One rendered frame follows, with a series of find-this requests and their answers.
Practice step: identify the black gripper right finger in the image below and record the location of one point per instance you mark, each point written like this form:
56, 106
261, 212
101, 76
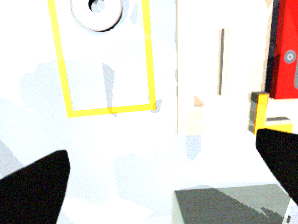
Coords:
279, 152

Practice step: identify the yellow rectangular outline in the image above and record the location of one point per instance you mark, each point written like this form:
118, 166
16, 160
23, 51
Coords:
63, 75

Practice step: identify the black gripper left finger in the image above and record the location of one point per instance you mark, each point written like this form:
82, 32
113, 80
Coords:
34, 194

